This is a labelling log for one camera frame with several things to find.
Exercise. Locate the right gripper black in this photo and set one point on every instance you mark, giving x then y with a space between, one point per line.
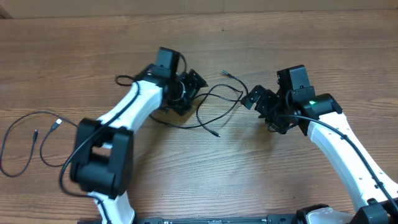
262 108

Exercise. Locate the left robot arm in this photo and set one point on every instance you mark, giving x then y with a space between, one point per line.
101 162

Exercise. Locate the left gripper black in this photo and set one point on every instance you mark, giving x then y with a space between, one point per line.
191 78

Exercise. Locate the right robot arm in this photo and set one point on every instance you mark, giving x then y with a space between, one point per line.
321 119

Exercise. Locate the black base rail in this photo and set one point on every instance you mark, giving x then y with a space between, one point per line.
270 219

